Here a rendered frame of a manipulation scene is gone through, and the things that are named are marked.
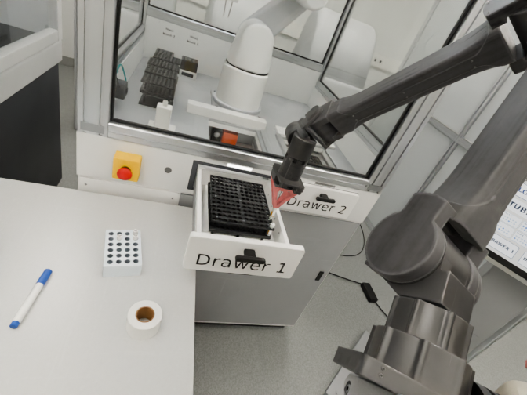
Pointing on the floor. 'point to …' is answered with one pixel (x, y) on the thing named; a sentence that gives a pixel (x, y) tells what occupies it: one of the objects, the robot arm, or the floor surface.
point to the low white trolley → (92, 295)
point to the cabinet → (305, 233)
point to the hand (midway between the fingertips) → (275, 204)
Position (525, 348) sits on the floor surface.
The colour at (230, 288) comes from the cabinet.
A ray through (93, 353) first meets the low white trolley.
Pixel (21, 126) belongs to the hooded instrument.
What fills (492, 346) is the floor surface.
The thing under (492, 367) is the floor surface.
